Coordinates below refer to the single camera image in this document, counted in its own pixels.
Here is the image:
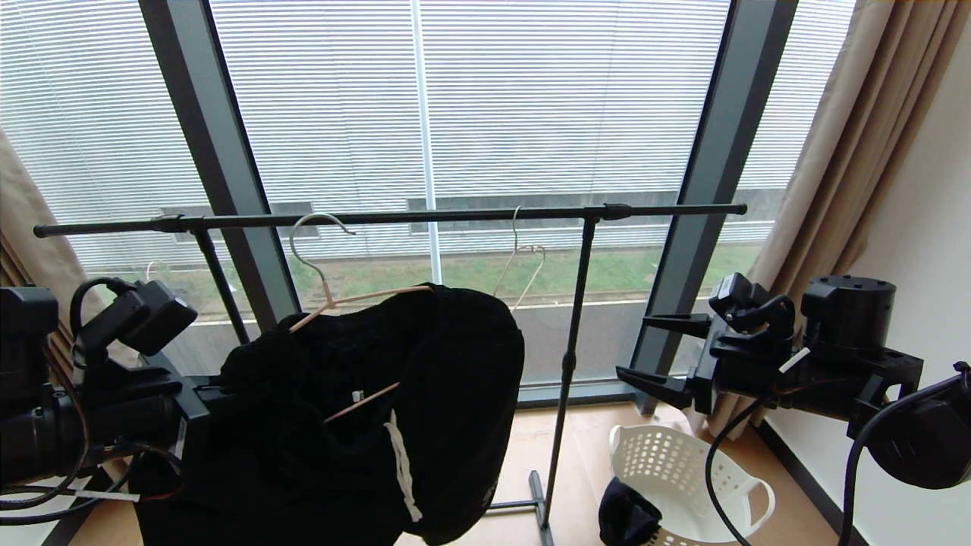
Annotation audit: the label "pink clothes hanger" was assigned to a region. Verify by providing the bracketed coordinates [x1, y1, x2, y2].
[288, 212, 435, 424]
[492, 206, 548, 314]

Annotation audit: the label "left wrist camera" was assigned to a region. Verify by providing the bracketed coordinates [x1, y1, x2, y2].
[68, 276, 200, 366]

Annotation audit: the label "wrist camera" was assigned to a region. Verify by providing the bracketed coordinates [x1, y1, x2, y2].
[709, 272, 798, 340]
[68, 276, 200, 366]

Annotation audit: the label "white laundry basket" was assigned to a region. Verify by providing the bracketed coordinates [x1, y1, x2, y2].
[608, 422, 777, 546]

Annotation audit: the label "black garment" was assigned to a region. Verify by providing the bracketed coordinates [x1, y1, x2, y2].
[597, 477, 663, 546]

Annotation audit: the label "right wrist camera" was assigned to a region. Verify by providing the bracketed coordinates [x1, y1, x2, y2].
[709, 272, 798, 340]

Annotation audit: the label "window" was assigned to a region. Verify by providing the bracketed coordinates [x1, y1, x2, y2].
[0, 0, 858, 410]

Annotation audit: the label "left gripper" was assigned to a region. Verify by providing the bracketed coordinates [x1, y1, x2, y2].
[0, 362, 215, 488]

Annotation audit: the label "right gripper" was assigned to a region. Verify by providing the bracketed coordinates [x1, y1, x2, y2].
[615, 312, 806, 416]

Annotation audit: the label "black clothes rack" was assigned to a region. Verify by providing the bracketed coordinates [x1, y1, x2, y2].
[32, 202, 748, 546]

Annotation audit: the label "beige curtain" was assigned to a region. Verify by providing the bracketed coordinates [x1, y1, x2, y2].
[0, 129, 141, 380]
[687, 0, 971, 441]

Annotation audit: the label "black shorts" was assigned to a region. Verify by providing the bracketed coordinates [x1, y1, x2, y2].
[129, 282, 526, 546]

